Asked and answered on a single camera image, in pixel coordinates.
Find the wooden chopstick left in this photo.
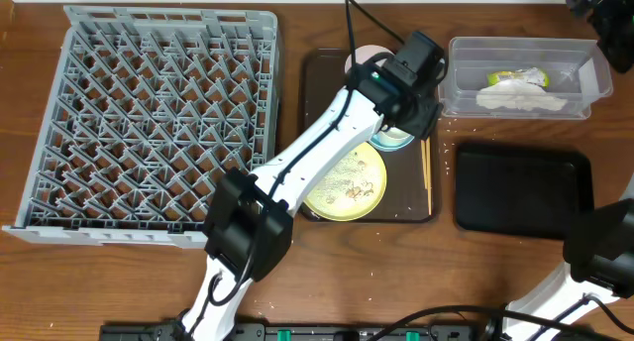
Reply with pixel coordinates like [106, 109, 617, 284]
[420, 140, 429, 190]

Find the wooden chopstick right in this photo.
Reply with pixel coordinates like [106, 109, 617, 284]
[424, 139, 433, 217]

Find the pink bowl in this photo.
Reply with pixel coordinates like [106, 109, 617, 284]
[344, 45, 392, 73]

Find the grey plastic dish rack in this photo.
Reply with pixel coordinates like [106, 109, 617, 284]
[6, 6, 282, 249]

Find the yellow plate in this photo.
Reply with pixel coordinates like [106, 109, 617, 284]
[304, 143, 387, 222]

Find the light blue bowl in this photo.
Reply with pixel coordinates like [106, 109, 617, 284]
[369, 129, 414, 152]

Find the clear plastic bin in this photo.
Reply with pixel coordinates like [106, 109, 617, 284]
[438, 37, 613, 120]

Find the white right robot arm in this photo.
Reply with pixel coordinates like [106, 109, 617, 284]
[484, 0, 633, 340]

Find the cream plastic cup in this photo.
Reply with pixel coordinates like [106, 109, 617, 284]
[377, 127, 411, 147]

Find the black power strip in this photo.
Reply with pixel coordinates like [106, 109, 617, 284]
[98, 322, 476, 341]

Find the black tray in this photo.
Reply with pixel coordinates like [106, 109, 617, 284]
[454, 142, 594, 240]

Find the dark brown serving tray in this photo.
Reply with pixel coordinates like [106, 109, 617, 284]
[300, 49, 441, 223]

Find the wooden chopstick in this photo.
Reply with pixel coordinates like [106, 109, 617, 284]
[424, 139, 433, 217]
[420, 140, 429, 190]

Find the black cable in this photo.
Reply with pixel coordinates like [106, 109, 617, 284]
[364, 303, 615, 341]

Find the green snack wrapper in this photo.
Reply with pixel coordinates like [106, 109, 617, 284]
[486, 67, 550, 87]

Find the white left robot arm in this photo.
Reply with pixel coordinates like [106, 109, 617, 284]
[181, 32, 449, 340]

